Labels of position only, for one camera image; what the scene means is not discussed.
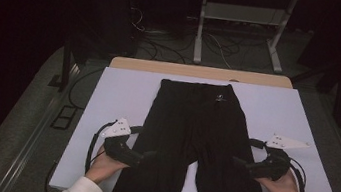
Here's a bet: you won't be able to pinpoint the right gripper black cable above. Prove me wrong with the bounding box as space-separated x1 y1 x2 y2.
283 156 312 192

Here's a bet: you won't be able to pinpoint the black floor socket frame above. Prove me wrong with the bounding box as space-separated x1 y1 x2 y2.
49 103 86 134

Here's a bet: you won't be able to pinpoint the white board mat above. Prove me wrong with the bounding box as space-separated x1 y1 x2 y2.
47 56 341 192

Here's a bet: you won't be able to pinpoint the person's left hand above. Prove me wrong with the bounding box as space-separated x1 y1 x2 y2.
84 143 134 189

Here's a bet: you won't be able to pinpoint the white metal stand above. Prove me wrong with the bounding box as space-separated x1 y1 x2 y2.
191 0 298 77

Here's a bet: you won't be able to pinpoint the black pants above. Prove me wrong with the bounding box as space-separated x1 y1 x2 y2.
111 69 287 192

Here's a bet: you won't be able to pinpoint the tangle of floor cables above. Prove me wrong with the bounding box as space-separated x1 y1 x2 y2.
123 5 272 77

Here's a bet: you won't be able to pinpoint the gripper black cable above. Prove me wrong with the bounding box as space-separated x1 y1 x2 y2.
83 117 119 178
283 156 312 192

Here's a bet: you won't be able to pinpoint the black floor cable loop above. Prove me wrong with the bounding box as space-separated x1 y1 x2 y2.
65 63 107 113

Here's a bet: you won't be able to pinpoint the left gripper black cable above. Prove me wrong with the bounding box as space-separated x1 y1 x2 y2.
83 117 119 178

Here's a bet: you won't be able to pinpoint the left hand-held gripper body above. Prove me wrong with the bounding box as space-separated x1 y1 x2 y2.
97 115 150 169

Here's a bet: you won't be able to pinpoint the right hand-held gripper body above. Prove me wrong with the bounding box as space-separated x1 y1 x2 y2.
244 131 312 187

